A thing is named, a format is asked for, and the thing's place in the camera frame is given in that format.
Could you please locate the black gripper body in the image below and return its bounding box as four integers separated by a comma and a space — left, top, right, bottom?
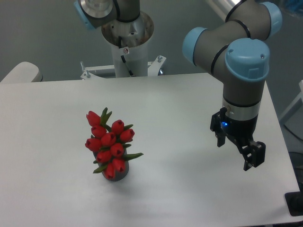
219, 107, 257, 151

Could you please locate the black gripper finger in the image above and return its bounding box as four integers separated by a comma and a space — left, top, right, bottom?
241, 140, 266, 171
210, 112, 226, 147

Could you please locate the red tulip bouquet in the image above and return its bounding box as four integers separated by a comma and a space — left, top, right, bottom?
85, 107, 144, 180

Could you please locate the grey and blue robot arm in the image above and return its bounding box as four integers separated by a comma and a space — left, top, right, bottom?
74, 0, 282, 170

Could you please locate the dark grey ribbed vase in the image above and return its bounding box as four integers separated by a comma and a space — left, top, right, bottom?
93, 148, 129, 182

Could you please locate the black box at table edge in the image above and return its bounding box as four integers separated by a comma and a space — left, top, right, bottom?
285, 192, 303, 217

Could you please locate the white frame at right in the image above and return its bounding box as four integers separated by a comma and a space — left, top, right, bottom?
278, 80, 303, 141

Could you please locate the white pedestal base bracket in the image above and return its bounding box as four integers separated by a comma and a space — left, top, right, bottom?
80, 55, 167, 80

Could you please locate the black cable on pedestal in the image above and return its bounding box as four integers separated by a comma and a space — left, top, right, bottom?
117, 35, 135, 78

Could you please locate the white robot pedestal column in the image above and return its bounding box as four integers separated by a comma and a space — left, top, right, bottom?
101, 11, 154, 74

